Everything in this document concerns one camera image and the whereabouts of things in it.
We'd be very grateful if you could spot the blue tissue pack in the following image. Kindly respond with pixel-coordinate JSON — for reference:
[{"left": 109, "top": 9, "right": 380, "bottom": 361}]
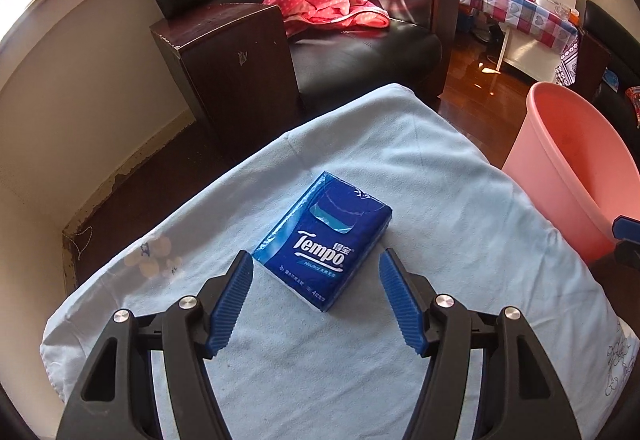
[{"left": 251, "top": 171, "right": 392, "bottom": 313}]

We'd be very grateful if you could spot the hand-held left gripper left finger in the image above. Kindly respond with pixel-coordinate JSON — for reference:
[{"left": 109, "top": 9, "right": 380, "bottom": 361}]
[{"left": 56, "top": 250, "right": 255, "bottom": 440}]

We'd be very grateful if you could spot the black leather armchair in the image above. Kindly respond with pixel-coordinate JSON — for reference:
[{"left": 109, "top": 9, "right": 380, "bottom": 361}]
[{"left": 142, "top": 0, "right": 462, "bottom": 161}]

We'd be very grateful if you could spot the red patterned cloth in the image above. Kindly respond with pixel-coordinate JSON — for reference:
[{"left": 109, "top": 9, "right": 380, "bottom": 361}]
[{"left": 262, "top": 0, "right": 391, "bottom": 39}]

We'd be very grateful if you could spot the black chair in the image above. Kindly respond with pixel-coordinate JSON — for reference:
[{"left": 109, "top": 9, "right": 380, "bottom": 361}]
[{"left": 580, "top": 0, "right": 640, "bottom": 127}]

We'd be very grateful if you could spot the pink plastic bucket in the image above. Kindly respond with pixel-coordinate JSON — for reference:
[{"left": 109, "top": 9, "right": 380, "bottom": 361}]
[{"left": 501, "top": 81, "right": 640, "bottom": 266}]

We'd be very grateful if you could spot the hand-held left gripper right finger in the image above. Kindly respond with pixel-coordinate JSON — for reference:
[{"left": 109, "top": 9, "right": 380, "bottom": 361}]
[{"left": 379, "top": 249, "right": 583, "bottom": 440}]

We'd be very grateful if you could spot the light blue blanket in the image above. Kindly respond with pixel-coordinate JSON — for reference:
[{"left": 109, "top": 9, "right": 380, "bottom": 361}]
[{"left": 40, "top": 82, "right": 640, "bottom": 440}]

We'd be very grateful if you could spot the table with checkered cloth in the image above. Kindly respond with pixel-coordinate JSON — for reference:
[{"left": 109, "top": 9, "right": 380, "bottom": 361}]
[{"left": 440, "top": 0, "right": 581, "bottom": 88}]

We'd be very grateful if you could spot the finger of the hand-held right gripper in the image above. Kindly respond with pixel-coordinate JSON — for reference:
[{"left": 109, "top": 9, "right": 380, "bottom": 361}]
[
  {"left": 612, "top": 216, "right": 640, "bottom": 239},
  {"left": 614, "top": 240, "right": 640, "bottom": 272}
]

